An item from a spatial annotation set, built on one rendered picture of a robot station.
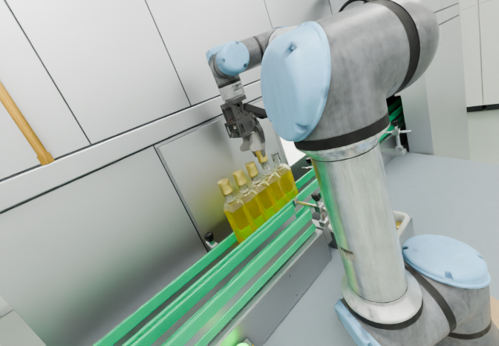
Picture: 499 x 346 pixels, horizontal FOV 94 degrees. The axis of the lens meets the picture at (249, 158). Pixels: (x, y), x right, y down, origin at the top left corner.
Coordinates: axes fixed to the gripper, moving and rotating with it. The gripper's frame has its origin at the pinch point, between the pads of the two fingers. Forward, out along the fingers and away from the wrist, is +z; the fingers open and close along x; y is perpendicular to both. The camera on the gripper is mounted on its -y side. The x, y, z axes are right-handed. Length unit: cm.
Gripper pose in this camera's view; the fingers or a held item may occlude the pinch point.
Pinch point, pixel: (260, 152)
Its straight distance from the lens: 80.2
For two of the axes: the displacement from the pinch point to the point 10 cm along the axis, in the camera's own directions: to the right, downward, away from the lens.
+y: -7.3, 4.5, -5.1
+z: 3.4, 8.9, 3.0
